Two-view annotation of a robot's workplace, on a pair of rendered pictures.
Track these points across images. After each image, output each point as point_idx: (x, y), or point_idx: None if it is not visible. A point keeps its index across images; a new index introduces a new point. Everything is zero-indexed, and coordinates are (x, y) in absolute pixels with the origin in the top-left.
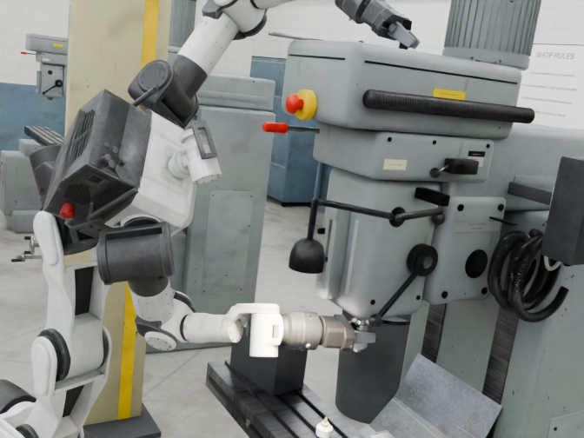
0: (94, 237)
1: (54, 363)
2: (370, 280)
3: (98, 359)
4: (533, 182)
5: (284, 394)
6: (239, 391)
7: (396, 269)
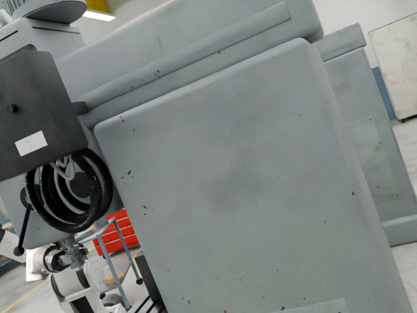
0: None
1: (51, 287)
2: (12, 222)
3: (76, 282)
4: (100, 92)
5: (161, 299)
6: (141, 298)
7: (25, 208)
